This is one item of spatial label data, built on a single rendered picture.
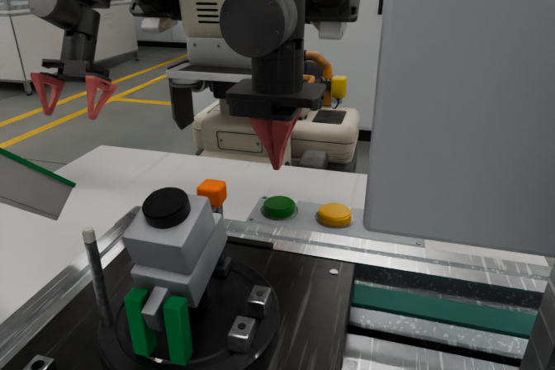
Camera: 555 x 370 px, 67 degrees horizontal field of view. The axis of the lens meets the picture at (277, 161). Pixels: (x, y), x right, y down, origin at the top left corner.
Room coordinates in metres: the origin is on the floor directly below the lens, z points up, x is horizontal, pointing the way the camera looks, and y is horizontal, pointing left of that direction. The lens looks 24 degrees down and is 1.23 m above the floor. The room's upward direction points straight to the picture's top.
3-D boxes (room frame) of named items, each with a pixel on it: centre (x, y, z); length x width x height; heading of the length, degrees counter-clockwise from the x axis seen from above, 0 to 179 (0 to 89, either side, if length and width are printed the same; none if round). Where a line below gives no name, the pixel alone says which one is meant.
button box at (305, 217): (0.44, -0.07, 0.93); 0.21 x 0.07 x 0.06; 75
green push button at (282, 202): (0.46, 0.00, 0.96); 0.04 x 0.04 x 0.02
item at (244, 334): (0.22, 0.03, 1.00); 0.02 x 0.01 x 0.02; 165
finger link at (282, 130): (0.47, 0.01, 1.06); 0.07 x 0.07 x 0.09; 75
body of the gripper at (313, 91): (0.46, 0.00, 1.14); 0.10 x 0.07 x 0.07; 75
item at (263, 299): (0.26, 0.01, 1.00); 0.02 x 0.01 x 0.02; 165
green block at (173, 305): (0.21, 0.07, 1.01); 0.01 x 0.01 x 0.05; 75
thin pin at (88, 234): (0.24, 0.13, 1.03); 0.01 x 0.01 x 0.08
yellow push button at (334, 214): (0.44, -0.07, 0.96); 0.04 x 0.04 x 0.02
